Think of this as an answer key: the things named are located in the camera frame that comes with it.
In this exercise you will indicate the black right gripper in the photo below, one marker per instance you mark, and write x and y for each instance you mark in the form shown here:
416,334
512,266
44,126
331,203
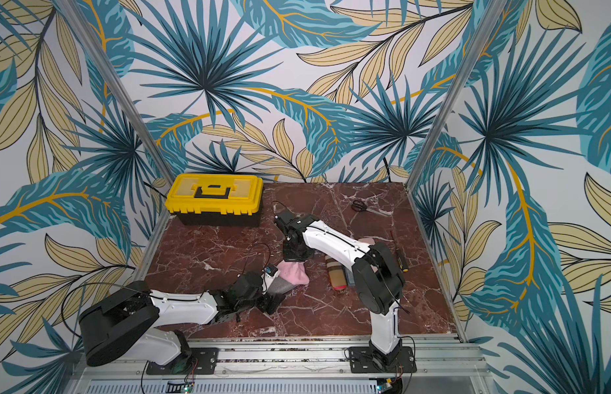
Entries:
295,246

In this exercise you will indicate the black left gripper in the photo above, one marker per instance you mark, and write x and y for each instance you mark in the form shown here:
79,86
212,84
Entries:
265,307

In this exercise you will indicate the pink microfibre cloth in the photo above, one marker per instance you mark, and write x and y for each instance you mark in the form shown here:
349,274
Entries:
293,273

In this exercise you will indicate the tan round object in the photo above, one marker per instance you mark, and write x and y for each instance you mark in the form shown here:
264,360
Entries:
336,274

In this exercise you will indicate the grey fabric eyeglass case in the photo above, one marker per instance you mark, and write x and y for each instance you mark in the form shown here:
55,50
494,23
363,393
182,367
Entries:
280,286

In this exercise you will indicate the grey rectangular block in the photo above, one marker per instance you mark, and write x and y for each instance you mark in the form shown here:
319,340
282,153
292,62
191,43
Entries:
349,278

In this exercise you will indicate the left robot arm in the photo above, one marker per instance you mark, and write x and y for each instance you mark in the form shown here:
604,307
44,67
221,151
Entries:
130,323

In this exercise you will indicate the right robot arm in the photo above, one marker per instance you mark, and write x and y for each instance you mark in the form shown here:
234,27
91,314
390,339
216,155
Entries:
378,278

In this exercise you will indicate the yellow black toolbox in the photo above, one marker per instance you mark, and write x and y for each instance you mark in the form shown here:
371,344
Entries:
216,200

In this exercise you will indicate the black yellow screwdriver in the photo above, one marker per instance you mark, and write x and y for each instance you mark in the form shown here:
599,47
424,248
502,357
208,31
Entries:
402,261

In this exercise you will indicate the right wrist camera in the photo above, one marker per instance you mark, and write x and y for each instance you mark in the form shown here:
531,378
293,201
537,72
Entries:
288,223

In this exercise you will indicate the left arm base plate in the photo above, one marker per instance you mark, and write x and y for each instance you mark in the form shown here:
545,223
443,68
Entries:
197,361

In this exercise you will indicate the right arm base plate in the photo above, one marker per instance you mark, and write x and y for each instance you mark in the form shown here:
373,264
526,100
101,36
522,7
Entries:
369,360

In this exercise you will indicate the aluminium front rail frame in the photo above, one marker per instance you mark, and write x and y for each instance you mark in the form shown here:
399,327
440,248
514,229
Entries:
433,364

